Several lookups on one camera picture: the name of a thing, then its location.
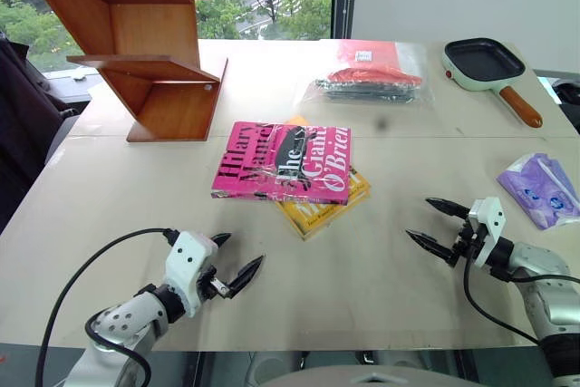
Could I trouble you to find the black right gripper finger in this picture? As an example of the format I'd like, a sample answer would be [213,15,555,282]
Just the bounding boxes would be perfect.
[425,198,471,221]
[404,229,453,263]

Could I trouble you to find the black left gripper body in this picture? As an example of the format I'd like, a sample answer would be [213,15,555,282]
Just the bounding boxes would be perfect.
[197,264,235,303]

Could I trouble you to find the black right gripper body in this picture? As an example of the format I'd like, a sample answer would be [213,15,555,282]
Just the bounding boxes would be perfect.
[445,218,483,268]

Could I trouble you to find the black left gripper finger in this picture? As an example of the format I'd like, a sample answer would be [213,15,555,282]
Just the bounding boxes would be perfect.
[209,232,233,251]
[226,255,266,301]

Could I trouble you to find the pink Hilary Mantel book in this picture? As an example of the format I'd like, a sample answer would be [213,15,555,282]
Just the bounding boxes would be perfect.
[210,121,353,206]

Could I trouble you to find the yellow paperback book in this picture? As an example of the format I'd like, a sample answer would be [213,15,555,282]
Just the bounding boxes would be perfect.
[275,115,372,241]

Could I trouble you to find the wooden zigzag bookshelf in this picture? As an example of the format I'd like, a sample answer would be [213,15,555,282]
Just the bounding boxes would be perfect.
[13,0,230,143]

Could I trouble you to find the purple tissue pack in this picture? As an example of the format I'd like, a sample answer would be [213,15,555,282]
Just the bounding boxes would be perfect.
[496,152,580,231]

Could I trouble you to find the clear plastic bag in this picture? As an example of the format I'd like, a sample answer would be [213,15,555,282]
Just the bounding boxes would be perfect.
[294,38,437,111]

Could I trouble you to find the black bundled items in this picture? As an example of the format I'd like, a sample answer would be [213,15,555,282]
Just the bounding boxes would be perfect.
[311,79,417,105]

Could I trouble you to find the red folded cloth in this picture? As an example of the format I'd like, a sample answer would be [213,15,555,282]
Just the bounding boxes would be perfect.
[326,66,423,90]

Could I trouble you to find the mint green square frying pan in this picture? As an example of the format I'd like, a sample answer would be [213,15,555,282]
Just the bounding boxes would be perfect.
[442,37,544,130]

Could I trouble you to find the black object beside table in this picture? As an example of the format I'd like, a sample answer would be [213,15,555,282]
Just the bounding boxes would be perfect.
[551,77,580,131]

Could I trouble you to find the red packet with white label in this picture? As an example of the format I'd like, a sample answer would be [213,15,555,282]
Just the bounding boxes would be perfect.
[338,39,401,72]

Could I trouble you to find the dark chair with cloth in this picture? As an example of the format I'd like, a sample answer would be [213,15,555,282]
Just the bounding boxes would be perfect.
[0,32,79,234]

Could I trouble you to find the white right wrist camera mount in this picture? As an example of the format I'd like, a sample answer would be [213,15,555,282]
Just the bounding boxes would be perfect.
[467,197,507,266]

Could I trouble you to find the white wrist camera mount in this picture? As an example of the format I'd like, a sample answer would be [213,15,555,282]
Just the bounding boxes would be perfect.
[467,197,507,266]
[164,231,219,318]

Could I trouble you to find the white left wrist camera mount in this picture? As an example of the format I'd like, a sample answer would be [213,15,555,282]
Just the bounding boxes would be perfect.
[164,231,219,318]

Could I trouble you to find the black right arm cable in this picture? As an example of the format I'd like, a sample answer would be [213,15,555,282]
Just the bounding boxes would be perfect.
[462,254,580,346]

